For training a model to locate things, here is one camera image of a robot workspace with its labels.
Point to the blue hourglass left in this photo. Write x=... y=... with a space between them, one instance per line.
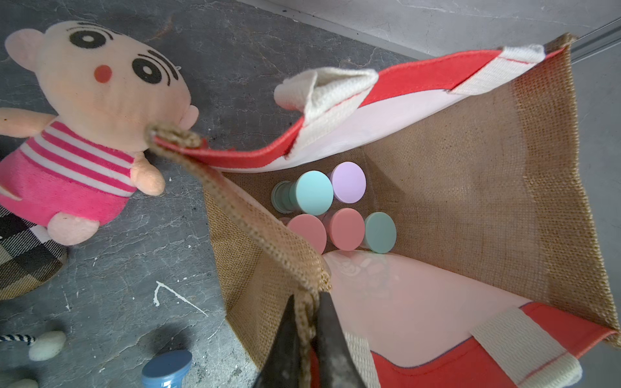
x=167 y=370

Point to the green small hourglass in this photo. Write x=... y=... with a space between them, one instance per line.
x=380 y=233

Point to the white fluffy plush toy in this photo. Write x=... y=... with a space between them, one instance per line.
x=40 y=348

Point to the large green hourglass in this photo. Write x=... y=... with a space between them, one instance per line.
x=311 y=193

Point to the red canvas jute bag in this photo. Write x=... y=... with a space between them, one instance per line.
x=496 y=278

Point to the plaid brown pouch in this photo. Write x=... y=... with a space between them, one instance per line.
x=29 y=257

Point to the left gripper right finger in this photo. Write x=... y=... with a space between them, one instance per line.
x=336 y=366

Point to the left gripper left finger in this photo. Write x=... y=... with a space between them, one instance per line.
x=283 y=365

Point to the purple hourglass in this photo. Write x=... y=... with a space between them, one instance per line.
x=348 y=182

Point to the pink hourglass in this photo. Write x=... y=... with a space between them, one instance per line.
x=310 y=228
x=345 y=228

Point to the pink striped plush doll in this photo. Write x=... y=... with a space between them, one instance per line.
x=78 y=166

